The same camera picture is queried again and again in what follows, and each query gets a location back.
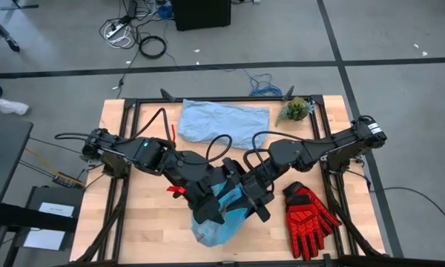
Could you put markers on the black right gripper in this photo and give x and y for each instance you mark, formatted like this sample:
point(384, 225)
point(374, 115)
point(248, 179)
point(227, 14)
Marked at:
point(259, 189)

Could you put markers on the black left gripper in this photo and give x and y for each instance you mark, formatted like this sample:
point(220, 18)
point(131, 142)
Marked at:
point(211, 178)

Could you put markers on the blue trash bag liner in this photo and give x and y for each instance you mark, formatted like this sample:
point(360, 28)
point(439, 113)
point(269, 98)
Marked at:
point(215, 231)

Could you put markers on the pale blue bag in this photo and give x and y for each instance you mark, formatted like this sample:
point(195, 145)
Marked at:
point(222, 122)

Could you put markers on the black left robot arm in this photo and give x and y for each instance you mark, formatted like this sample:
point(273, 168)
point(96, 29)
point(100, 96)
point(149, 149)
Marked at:
point(144, 154)

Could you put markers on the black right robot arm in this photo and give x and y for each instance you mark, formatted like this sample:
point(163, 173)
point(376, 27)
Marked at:
point(319, 146)

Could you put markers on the red black work glove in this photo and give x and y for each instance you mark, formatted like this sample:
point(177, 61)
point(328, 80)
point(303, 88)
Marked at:
point(308, 222)

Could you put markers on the small potted plant black pot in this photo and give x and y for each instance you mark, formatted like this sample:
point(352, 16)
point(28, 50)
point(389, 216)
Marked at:
point(294, 110)

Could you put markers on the small electronics board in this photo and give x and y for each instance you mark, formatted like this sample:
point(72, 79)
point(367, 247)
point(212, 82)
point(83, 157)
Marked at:
point(65, 180)

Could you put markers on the black box on floor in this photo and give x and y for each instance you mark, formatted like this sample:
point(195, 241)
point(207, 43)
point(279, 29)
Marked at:
point(59, 193)

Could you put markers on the white paper label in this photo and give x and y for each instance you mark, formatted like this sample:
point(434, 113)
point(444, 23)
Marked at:
point(57, 209)

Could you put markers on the black computer tower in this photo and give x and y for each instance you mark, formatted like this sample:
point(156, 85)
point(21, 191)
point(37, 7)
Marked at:
point(200, 15)

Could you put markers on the white power strip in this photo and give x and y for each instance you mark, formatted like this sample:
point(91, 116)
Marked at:
point(114, 30)

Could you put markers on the white paper sheet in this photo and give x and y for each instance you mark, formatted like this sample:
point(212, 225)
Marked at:
point(44, 240)

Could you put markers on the black power adapter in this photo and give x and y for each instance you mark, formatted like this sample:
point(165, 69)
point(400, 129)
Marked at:
point(132, 8)

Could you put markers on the black desk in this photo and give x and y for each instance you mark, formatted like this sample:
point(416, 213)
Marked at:
point(3, 167)

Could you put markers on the person's foot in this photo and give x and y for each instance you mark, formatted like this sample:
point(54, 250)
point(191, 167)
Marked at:
point(13, 107)

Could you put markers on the black cart leg with caster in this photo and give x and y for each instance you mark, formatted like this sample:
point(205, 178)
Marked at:
point(13, 45)

